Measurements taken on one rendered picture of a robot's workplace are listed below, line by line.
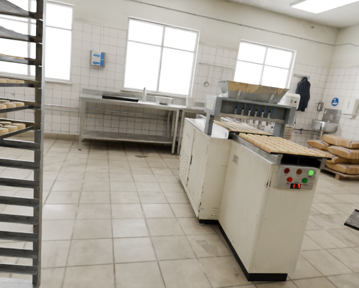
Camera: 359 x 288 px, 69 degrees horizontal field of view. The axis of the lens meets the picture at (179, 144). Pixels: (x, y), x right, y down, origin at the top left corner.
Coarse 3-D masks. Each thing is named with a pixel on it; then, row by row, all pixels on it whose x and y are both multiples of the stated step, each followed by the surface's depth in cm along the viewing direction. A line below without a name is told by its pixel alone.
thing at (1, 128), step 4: (0, 124) 104; (4, 124) 106; (8, 124) 107; (12, 124) 107; (16, 124) 108; (20, 124) 109; (24, 124) 110; (0, 128) 98; (4, 128) 98; (8, 128) 100; (12, 128) 101; (16, 128) 103; (20, 128) 107; (24, 128) 109; (0, 132) 95; (4, 132) 96; (8, 132) 98
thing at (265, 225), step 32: (256, 160) 174; (288, 160) 170; (224, 192) 226; (256, 192) 170; (288, 192) 161; (224, 224) 219; (256, 224) 166; (288, 224) 167; (256, 256) 169; (288, 256) 172
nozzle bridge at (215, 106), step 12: (216, 96) 213; (204, 108) 245; (216, 108) 213; (228, 108) 224; (240, 108) 225; (264, 108) 229; (276, 108) 230; (288, 108) 223; (264, 120) 226; (276, 120) 227; (288, 120) 225; (204, 132) 237; (276, 132) 244
